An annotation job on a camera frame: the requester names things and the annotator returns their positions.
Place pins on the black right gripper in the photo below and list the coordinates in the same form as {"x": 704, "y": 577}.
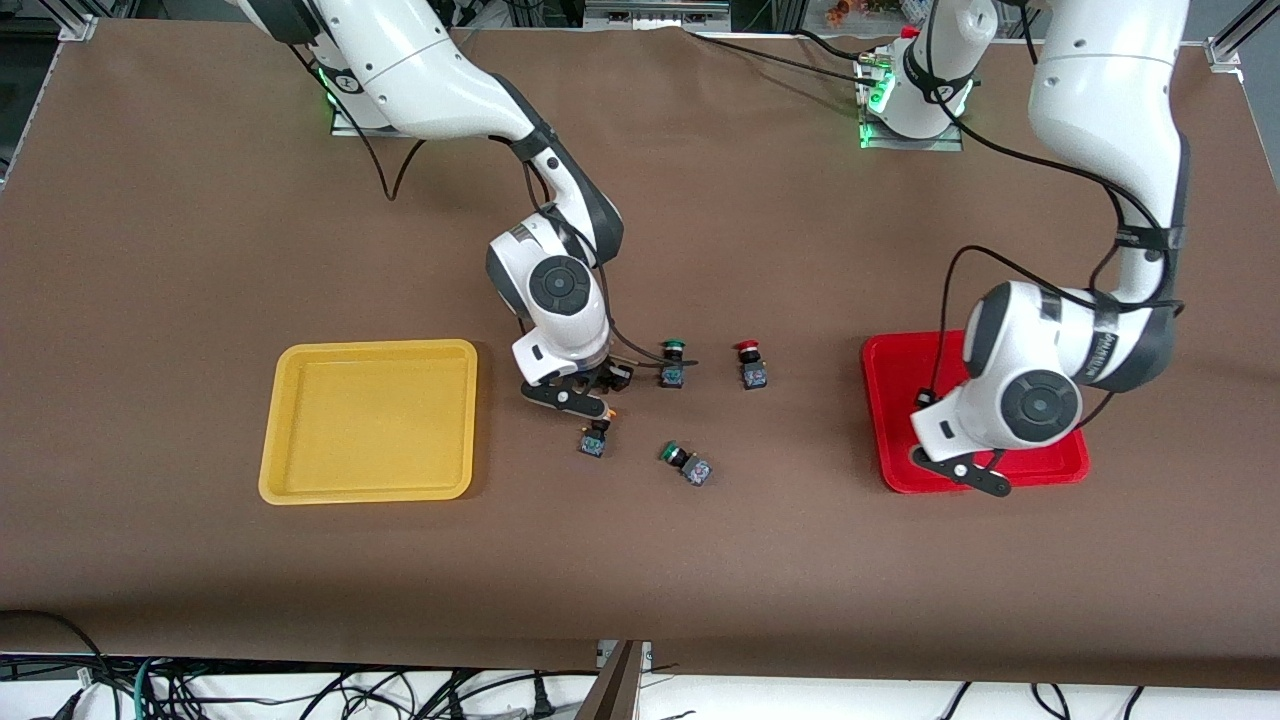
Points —
{"x": 603, "y": 373}

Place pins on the red push button switch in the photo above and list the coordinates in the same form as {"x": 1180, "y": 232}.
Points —
{"x": 754, "y": 376}

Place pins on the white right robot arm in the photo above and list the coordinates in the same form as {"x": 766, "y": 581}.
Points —
{"x": 430, "y": 70}

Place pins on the brown table cover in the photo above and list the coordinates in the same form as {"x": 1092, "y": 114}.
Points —
{"x": 700, "y": 560}

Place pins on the yellow plastic tray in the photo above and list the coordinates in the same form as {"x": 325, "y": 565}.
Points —
{"x": 370, "y": 420}

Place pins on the red plastic tray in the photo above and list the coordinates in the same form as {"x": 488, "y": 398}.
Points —
{"x": 895, "y": 380}

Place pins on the orange decorative item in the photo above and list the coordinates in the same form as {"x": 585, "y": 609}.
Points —
{"x": 850, "y": 12}

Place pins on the aluminium profile bar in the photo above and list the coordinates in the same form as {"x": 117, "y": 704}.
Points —
{"x": 78, "y": 22}
{"x": 1235, "y": 35}

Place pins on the yellow push button switch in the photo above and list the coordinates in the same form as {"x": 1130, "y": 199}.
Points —
{"x": 593, "y": 442}

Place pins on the green push button switch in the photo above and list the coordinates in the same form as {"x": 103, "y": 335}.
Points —
{"x": 671, "y": 375}
{"x": 695, "y": 468}

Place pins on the silver metal bracket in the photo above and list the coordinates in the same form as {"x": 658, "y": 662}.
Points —
{"x": 645, "y": 652}

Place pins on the dark metal post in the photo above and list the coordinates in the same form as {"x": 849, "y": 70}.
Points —
{"x": 610, "y": 695}

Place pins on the silver aluminium frame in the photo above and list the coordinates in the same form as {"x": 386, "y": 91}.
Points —
{"x": 650, "y": 15}

